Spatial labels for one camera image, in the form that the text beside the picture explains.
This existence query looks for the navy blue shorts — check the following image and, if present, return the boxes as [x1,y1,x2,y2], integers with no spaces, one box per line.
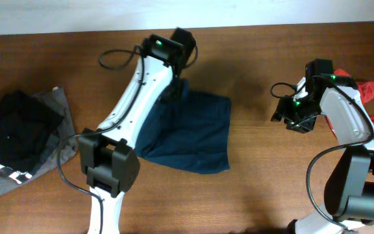
[135,80,232,174]

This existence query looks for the red mesh garment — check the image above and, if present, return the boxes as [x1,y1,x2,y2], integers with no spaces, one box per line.
[325,68,374,150]

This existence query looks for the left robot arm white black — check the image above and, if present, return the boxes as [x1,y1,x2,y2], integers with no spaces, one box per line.
[79,28,197,233]

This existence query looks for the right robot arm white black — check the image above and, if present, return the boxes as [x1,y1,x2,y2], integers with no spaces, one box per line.
[271,58,374,234]

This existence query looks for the black folded garment white print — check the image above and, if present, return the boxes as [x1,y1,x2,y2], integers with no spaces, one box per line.
[0,91,64,184]

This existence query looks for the grey folded garment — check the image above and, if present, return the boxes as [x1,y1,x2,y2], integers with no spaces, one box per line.
[0,86,79,205]

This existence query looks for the left black cable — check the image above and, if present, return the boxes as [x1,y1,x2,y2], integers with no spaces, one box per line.
[56,43,199,234]

